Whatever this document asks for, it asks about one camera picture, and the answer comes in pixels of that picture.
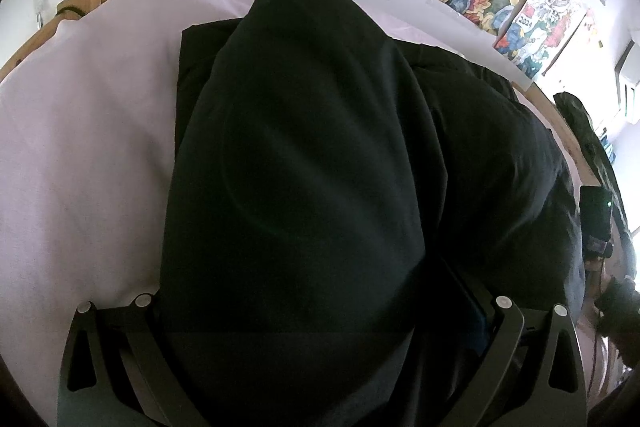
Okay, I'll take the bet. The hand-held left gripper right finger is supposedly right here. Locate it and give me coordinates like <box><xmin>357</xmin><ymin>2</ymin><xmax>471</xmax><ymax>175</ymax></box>
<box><xmin>441</xmin><ymin>256</ymin><xmax>587</xmax><ymax>427</ymax></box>

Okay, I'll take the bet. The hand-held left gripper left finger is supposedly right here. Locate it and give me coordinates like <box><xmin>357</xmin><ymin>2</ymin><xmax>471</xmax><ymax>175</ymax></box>
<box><xmin>56</xmin><ymin>294</ymin><xmax>201</xmax><ymax>427</ymax></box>

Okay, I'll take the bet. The black padded jacket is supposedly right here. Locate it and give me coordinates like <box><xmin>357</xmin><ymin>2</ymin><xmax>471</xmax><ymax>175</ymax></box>
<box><xmin>160</xmin><ymin>0</ymin><xmax>587</xmax><ymax>427</ymax></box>

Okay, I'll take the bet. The white air conditioner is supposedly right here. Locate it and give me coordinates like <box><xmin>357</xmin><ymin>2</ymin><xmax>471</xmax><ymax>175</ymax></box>
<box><xmin>614</xmin><ymin>41</ymin><xmax>640</xmax><ymax>124</ymax></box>

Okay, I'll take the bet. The pale pink bed sheet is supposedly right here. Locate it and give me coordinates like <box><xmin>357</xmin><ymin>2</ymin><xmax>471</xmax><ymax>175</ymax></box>
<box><xmin>0</xmin><ymin>0</ymin><xmax>536</xmax><ymax>408</ymax></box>

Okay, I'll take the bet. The blue and red drawing poster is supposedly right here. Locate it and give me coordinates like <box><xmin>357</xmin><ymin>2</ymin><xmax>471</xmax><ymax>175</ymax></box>
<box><xmin>492</xmin><ymin>0</ymin><xmax>589</xmax><ymax>81</ymax></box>

